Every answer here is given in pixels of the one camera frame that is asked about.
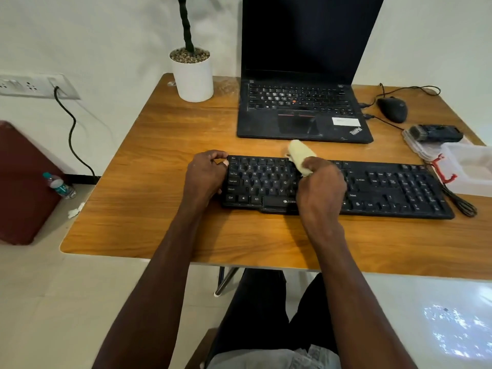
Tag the clear plastic box lid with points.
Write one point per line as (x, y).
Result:
(421, 145)

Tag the black computer mouse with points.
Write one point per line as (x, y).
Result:
(393, 109)

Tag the clear plastic water bottle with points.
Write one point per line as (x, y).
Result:
(59, 185)

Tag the white plant pot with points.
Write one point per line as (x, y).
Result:
(193, 77)

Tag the white wall power strip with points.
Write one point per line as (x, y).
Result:
(30, 86)

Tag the black laptop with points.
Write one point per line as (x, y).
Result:
(303, 65)

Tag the person's black trousers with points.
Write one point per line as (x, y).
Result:
(261, 315)

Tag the black computer keyboard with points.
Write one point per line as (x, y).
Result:
(380, 188)

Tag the person's left thumb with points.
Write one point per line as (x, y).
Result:
(220, 165)

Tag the cream cleaning cloth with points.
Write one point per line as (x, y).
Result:
(300, 157)

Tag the person's left forearm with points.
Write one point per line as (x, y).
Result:
(153, 288)

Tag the clear plastic storage box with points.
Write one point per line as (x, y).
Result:
(467, 169)

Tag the crumpled white paper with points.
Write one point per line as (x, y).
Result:
(75, 210)

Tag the person's grey shirt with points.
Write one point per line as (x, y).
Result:
(273, 359)

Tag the person's right hand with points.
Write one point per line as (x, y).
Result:
(321, 188)

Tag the person's left hand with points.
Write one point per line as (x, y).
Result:
(203, 173)

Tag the green artificial plant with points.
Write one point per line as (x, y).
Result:
(186, 22)

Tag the metal table leg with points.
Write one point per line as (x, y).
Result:
(226, 281)

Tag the black cleaning brush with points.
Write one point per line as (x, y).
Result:
(436, 133)

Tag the person's right forearm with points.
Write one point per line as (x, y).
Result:
(357, 299)

